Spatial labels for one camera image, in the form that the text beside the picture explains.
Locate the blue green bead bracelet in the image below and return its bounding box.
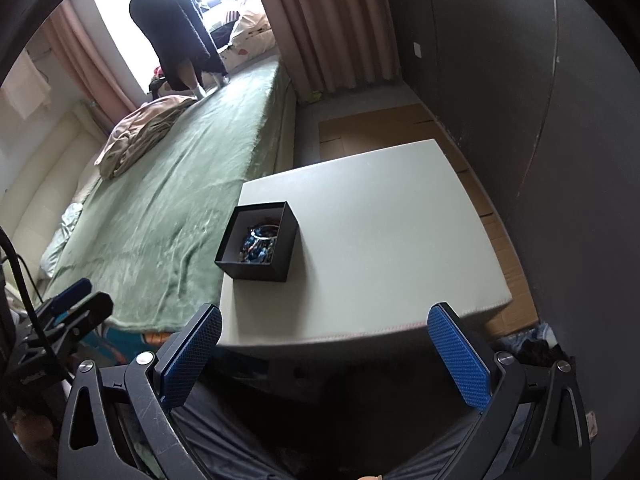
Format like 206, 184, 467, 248
236, 228, 279, 265

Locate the silver charm bracelet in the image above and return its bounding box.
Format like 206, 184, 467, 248
248, 222, 281, 242

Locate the black square jewelry box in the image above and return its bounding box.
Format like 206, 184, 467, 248
215, 202, 298, 283

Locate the cartoon print bed sheet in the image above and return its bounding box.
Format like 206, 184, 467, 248
77, 324, 171, 366

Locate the light pillow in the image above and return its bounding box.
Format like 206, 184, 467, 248
39, 203, 84, 278

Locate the green bed blanket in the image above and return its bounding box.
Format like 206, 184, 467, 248
47, 53, 296, 333

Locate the cream padded headboard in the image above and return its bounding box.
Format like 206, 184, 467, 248
1, 102, 106, 278

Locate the folded beige quilt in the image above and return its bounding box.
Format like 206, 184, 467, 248
94, 96, 198, 180

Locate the white square stool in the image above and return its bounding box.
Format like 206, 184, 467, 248
220, 140, 512, 359

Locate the pink left curtain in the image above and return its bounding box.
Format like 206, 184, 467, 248
41, 0, 137, 125

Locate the pink curtain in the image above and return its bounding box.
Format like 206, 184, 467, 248
41, 0, 137, 125
262, 0, 400, 103

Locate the white hanging cloth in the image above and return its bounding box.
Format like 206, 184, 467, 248
1, 50, 51, 120

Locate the person in black dress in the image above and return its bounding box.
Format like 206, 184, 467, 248
129, 0, 228, 100

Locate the floral bedding pile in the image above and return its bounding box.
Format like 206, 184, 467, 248
203, 0, 277, 72

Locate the pink right curtain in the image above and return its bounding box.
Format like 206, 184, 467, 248
262, 0, 400, 103

